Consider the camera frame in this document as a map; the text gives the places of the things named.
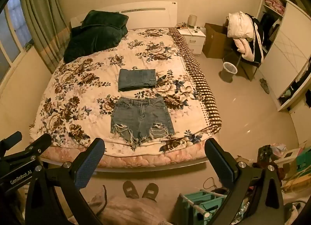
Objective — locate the dark shoes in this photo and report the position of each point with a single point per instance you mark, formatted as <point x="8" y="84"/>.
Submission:
<point x="264" y="86"/>

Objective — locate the ripped denim shorts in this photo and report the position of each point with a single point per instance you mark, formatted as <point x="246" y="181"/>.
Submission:
<point x="141" y="118"/>

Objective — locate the floral blanket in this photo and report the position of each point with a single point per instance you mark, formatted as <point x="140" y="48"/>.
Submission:
<point x="80" y="94"/>

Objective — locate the white nightstand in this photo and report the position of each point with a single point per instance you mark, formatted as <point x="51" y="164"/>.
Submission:
<point x="193" y="40"/>

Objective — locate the brown slipper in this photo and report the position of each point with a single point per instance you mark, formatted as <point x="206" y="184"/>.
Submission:
<point x="130" y="189"/>
<point x="150" y="191"/>

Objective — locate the green curtain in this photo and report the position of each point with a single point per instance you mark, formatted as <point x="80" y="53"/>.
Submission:
<point x="41" y="21"/>

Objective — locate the person's pink pajama legs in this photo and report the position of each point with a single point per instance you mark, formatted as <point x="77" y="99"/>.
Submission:
<point x="128" y="211"/>

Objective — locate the table lamp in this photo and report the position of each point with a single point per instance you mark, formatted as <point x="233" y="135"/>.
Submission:
<point x="192" y="20"/>

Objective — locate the dark green blanket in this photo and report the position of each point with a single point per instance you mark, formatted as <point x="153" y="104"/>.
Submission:
<point x="94" y="35"/>

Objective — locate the white wardrobe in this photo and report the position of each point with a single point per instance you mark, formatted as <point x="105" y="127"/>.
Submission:
<point x="289" y="52"/>

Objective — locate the grey trash bin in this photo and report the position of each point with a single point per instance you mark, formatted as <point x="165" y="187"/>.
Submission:
<point x="228" y="72"/>

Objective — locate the white puffy jacket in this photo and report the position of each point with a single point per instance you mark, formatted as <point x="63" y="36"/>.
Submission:
<point x="239" y="27"/>

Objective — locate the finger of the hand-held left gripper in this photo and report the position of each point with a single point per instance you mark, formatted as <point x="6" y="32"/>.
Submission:
<point x="11" y="138"/>
<point x="37" y="143"/>

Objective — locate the black garment with white stripes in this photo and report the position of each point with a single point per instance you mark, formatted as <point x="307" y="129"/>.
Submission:
<point x="258" y="43"/>

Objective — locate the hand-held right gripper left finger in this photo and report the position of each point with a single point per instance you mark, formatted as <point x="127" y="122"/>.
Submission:
<point x="88" y="164"/>

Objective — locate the window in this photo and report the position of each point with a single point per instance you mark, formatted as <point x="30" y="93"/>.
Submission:
<point x="11" y="35"/>

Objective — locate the chair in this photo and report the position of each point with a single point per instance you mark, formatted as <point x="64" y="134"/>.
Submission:
<point x="246" y="66"/>

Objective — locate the teal box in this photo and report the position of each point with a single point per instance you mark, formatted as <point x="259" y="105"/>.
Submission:
<point x="303" y="162"/>

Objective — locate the folded denim pants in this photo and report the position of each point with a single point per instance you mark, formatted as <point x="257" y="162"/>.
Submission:
<point x="137" y="79"/>

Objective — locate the pink folded bedding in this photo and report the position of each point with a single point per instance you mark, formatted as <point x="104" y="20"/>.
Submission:
<point x="274" y="3"/>

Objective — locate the teal storage rack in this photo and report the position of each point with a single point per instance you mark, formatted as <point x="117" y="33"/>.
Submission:
<point x="201" y="204"/>

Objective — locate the white bed frame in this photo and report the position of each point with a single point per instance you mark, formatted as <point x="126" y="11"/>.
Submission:
<point x="145" y="13"/>

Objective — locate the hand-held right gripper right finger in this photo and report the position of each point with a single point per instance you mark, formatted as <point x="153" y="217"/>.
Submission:
<point x="220" y="164"/>

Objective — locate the cardboard box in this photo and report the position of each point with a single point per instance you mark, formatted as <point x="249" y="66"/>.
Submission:
<point x="215" y="43"/>

